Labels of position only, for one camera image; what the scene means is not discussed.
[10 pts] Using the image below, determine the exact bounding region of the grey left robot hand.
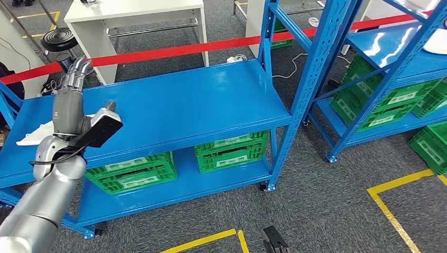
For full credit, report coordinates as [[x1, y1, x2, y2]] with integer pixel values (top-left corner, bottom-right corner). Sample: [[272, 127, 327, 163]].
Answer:
[[52, 57, 118, 137]]

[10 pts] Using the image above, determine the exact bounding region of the white curved plastic part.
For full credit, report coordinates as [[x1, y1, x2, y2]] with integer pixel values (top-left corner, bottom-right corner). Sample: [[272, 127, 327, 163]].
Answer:
[[423, 27, 447, 55], [16, 113, 95, 147]]

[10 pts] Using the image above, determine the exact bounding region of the person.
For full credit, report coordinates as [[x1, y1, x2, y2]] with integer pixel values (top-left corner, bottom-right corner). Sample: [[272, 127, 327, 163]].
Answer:
[[0, 62, 26, 130]]

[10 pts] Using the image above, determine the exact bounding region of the white partition panel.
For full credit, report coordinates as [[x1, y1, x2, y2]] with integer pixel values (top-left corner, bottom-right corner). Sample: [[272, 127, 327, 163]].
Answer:
[[0, 8, 50, 99]]

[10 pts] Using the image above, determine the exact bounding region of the green plastic crate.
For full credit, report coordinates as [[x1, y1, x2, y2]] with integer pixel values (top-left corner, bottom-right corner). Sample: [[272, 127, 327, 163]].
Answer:
[[196, 143, 269, 174], [407, 122, 447, 176], [270, 19, 295, 50], [194, 130, 270, 159], [329, 94, 422, 132], [84, 151, 176, 177], [427, 78, 447, 96], [411, 87, 447, 119], [93, 164, 178, 196], [340, 54, 444, 114]]

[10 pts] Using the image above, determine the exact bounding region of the wide blue metal rack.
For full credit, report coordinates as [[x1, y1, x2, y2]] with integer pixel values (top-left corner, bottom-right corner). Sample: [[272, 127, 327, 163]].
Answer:
[[0, 0, 352, 240]]

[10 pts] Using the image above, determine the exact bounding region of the red barrier belt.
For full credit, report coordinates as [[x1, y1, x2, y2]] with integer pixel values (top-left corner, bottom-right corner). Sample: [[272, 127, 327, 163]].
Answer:
[[0, 13, 418, 86]]

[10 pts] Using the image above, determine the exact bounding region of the black barrier post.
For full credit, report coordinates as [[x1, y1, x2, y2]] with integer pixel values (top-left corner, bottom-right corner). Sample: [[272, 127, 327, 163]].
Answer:
[[55, 52, 86, 90]]

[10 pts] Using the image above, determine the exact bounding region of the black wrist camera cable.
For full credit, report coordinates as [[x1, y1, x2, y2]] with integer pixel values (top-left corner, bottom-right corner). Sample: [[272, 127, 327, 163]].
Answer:
[[30, 144, 88, 167]]

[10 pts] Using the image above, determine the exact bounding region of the white floor cable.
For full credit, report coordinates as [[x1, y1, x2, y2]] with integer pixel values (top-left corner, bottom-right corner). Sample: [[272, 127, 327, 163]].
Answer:
[[272, 52, 352, 80]]

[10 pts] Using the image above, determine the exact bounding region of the black robot bracket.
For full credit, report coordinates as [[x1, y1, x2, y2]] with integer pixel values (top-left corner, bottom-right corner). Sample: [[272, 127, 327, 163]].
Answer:
[[263, 226, 290, 253]]

